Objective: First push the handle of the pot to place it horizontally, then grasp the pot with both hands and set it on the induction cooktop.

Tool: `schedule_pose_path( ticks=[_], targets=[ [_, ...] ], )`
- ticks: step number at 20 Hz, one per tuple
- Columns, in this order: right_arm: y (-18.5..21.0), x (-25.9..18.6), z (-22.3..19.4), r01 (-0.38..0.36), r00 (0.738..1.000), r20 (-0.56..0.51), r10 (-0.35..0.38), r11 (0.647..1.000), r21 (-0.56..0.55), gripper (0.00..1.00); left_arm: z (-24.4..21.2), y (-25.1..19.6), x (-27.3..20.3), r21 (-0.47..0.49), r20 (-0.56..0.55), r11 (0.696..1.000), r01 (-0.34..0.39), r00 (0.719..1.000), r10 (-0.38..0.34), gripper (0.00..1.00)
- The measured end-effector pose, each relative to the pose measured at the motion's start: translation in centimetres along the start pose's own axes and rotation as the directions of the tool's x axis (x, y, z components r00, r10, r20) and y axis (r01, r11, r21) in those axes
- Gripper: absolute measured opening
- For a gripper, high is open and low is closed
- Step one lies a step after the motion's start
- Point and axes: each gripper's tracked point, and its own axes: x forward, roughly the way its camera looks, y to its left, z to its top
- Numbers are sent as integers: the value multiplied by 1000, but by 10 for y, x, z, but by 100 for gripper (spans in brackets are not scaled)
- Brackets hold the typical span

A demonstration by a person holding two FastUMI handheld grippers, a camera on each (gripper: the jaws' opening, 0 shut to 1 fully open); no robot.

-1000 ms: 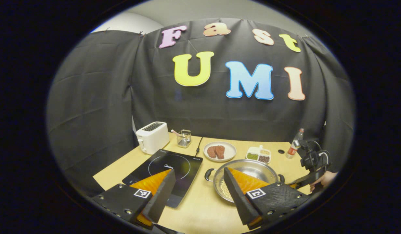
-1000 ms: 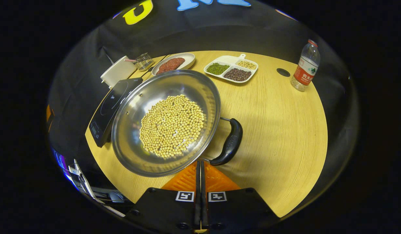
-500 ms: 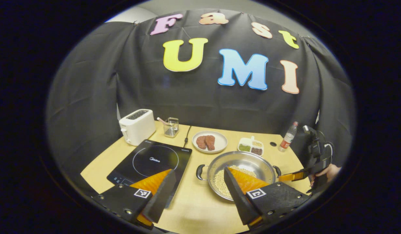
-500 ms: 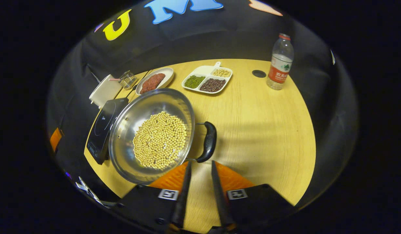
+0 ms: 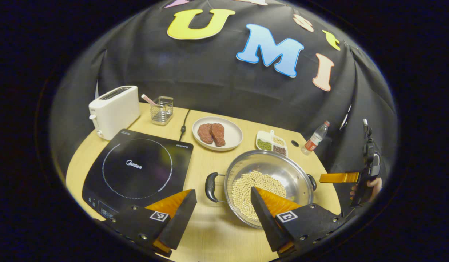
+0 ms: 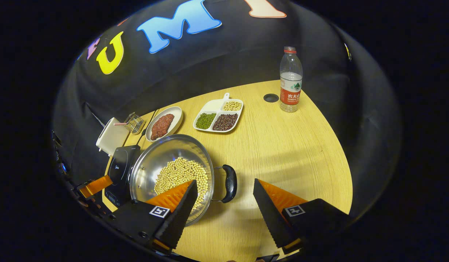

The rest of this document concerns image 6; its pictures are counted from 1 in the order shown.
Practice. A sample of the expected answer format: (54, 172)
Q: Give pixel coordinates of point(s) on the pile of dark red beans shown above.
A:
(225, 122)

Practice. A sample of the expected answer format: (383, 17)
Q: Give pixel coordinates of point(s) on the pile of green mung beans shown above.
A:
(205, 120)

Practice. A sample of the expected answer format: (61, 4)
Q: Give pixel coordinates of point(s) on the white toaster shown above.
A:
(111, 136)

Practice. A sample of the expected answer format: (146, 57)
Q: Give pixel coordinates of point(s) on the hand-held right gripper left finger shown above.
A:
(181, 214)

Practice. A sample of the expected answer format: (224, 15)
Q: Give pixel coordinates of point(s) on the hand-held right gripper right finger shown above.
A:
(268, 214)

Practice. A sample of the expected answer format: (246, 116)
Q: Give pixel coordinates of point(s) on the white oval plate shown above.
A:
(175, 116)

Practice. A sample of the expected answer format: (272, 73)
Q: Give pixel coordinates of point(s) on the clear water bottle red label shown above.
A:
(290, 83)

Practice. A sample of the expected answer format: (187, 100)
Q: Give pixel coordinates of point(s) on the black induction cooktop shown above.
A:
(119, 167)

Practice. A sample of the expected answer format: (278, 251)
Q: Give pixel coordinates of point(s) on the red meat slab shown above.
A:
(162, 126)

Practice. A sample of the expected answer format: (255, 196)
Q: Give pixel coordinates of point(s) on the pile of soybeans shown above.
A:
(177, 174)

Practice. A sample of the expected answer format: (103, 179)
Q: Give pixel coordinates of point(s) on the small soybean portion in tray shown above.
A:
(232, 106)

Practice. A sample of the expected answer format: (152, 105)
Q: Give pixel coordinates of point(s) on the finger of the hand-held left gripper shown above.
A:
(99, 185)

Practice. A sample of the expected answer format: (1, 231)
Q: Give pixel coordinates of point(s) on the white divided tray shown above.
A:
(213, 106)

